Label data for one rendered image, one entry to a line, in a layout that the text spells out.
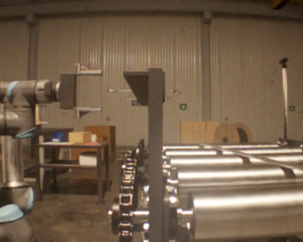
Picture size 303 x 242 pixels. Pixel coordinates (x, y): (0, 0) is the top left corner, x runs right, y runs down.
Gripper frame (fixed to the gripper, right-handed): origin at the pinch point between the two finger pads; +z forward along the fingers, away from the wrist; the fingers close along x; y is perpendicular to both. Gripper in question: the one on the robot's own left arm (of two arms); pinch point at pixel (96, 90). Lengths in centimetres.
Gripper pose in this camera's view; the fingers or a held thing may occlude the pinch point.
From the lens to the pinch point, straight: 99.0
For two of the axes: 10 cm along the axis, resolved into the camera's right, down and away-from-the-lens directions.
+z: 10.0, 0.0, 0.1
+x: 0.0, 10.0, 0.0
